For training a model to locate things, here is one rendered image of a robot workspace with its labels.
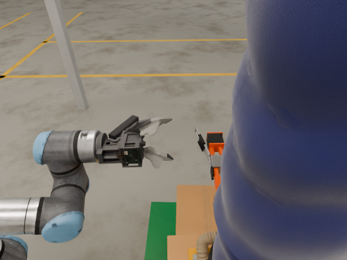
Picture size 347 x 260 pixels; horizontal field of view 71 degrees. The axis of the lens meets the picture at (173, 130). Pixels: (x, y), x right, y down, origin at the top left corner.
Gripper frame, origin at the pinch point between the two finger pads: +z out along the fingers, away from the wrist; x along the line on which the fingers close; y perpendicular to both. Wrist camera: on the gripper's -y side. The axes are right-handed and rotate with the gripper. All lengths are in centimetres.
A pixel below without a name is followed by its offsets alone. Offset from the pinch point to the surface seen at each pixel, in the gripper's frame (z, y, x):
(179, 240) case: 2, -1, -59
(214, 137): 18.8, -31.8, -27.4
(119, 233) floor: -48, -56, -153
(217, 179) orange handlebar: 16.2, -8.1, -28.2
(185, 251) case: 4, 4, -59
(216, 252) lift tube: 8.3, 28.4, -7.4
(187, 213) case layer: 8, -39, -99
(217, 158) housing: 18.0, -19.2, -28.1
